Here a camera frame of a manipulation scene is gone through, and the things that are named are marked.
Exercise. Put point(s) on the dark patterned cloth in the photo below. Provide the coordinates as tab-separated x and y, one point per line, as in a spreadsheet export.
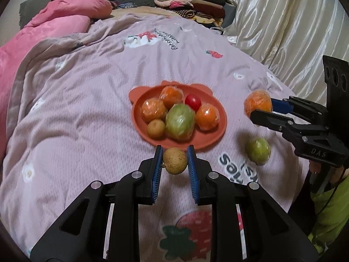
124	5

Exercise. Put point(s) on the person's right hand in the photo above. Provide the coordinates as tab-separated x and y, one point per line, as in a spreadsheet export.
339	176

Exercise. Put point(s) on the orange bear-shaped plate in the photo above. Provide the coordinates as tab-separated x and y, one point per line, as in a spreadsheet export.
210	137

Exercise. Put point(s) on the red tomato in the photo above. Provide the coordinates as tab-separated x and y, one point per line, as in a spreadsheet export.
193	101

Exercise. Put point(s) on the person's right forearm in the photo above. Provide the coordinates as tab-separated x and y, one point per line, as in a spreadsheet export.
332	213

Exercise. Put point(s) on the green fruit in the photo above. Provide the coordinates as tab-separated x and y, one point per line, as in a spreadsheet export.
180	121
258	147

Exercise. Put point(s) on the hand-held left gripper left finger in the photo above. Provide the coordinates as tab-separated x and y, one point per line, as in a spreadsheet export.
157	174

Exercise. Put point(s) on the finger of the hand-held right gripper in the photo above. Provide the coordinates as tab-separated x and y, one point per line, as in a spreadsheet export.
280	105
267	117

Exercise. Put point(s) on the pink duvet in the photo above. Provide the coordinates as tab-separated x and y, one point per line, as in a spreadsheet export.
54	19

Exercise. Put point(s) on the orange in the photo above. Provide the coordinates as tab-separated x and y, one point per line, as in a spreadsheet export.
257	104
207	117
154	110
171	96

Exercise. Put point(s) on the pile of folded clothes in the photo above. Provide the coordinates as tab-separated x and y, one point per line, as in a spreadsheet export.
196	5

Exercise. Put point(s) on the beige blanket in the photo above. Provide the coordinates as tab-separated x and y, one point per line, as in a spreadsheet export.
141	11

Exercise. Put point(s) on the cream satin curtain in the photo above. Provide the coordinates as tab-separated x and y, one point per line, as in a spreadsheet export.
286	19

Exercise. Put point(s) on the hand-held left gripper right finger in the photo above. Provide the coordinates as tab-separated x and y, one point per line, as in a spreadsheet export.
192	174

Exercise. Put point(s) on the printed purple blanket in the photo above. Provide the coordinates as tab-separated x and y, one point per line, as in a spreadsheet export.
81	114

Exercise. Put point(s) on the grey cloth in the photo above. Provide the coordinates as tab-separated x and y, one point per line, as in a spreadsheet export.
229	16

